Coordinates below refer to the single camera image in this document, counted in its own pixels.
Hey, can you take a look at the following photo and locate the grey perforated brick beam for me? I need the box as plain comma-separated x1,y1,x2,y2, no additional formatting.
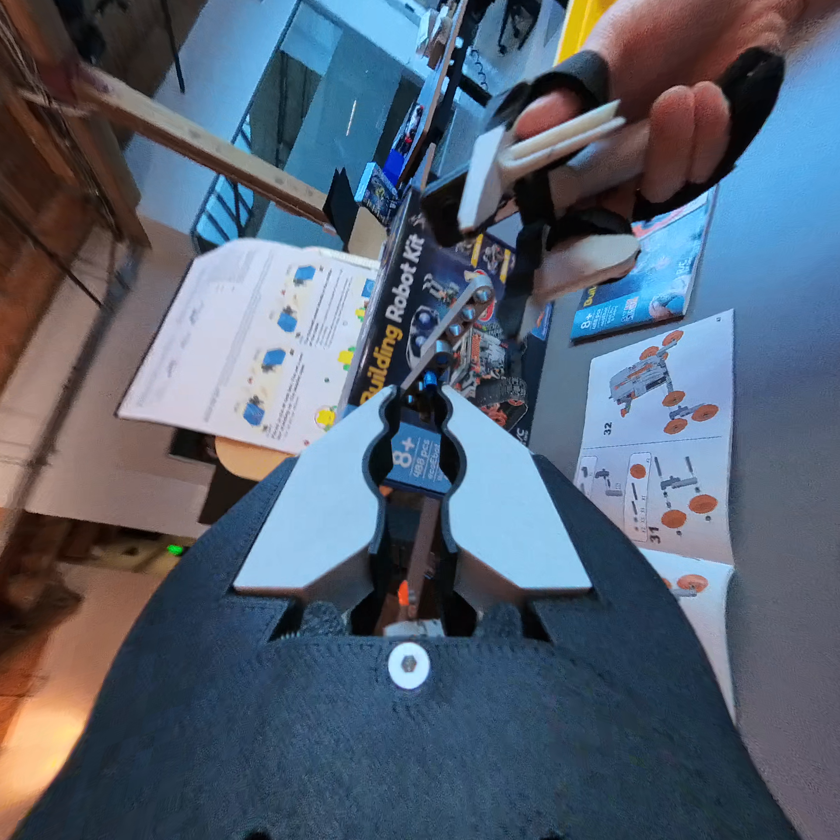
400,272,496,401

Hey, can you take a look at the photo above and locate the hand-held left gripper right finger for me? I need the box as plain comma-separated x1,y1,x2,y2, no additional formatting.
436,384,595,636

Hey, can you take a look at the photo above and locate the dark printed box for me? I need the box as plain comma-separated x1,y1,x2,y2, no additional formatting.
354,163,400,224

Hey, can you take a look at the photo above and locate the long wooden-top desk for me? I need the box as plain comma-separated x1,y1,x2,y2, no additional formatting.
394,0,473,191

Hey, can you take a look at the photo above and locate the blue kit manual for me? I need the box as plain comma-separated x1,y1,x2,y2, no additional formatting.
570,187,719,343

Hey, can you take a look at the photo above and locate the person's right hand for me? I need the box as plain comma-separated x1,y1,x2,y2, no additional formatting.
515,0,808,204

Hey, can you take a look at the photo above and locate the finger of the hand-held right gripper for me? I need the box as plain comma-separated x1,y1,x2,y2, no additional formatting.
457,125,511,232

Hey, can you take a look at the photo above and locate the white printed task sheet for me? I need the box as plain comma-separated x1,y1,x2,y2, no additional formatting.
118,239,382,455

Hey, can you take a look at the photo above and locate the grey desk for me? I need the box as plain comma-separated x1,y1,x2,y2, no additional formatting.
525,0,840,840

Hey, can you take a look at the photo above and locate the blue robot kit box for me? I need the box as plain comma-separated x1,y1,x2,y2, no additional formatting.
338,190,555,500

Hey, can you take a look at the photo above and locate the grey orange brick robot model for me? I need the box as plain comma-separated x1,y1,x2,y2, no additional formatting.
384,495,450,636

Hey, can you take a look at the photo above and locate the white open instruction booklet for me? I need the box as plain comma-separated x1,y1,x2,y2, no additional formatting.
574,310,736,723

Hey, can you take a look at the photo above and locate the wooden pillar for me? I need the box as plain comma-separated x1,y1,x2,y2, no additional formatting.
79,66,329,224

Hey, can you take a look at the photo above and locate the yellow plastic bin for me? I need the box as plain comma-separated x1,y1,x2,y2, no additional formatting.
554,0,618,67

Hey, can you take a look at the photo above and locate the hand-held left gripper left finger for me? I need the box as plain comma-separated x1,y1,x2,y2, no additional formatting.
233,386,398,636

